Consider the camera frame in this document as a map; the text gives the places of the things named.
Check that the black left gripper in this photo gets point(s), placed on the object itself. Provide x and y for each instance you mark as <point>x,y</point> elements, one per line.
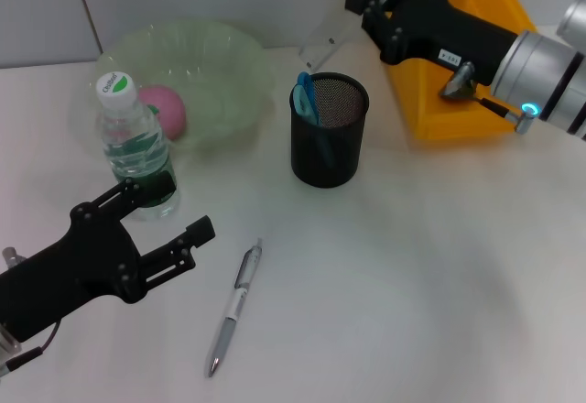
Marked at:
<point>78,275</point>

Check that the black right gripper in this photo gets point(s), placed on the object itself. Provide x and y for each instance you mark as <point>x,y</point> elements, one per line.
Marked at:
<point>439,27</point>

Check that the transparent plastic ruler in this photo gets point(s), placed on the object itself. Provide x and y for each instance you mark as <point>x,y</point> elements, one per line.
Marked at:
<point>334,32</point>

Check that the clear green-labelled water bottle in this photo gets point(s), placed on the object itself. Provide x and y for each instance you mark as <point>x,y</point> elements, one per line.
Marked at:
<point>133,146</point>

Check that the pink toy peach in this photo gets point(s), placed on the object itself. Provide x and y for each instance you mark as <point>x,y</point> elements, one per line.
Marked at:
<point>169,107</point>

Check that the blue sheathed scissors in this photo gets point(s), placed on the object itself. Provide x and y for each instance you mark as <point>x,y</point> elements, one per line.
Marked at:
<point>304,96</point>

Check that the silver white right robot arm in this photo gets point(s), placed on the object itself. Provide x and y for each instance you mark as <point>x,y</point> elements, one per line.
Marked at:
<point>545,73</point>

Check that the silver ballpoint pen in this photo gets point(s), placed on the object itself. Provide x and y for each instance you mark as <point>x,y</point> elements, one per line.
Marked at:
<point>229,325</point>

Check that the translucent green plastic fruit bowl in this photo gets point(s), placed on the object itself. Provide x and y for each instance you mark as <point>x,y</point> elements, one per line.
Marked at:
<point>215,68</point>

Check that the black mesh pen holder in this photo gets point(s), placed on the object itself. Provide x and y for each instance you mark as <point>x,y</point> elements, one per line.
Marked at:
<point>339,155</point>

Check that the yellow plastic storage bin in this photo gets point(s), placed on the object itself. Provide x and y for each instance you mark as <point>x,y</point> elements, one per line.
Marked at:
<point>458,119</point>

